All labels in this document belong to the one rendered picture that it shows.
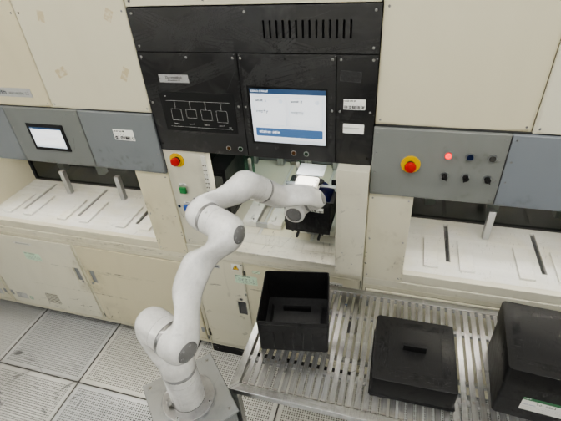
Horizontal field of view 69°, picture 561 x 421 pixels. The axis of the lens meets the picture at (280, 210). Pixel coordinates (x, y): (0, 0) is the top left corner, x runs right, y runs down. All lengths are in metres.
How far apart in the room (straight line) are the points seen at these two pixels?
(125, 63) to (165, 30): 0.23
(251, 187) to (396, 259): 0.79
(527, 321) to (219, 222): 1.09
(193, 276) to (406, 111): 0.88
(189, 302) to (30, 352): 2.02
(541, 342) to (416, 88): 0.91
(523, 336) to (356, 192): 0.73
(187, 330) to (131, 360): 1.57
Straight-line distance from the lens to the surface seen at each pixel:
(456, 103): 1.49
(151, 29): 1.66
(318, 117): 1.52
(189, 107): 1.69
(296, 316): 1.84
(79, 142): 2.08
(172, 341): 1.32
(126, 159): 1.98
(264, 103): 1.56
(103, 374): 2.88
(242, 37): 1.51
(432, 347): 1.68
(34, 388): 3.03
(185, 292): 1.31
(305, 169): 1.84
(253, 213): 2.20
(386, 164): 1.56
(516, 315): 1.67
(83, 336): 3.13
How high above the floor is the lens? 2.18
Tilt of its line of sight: 36 degrees down
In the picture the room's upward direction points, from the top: 4 degrees counter-clockwise
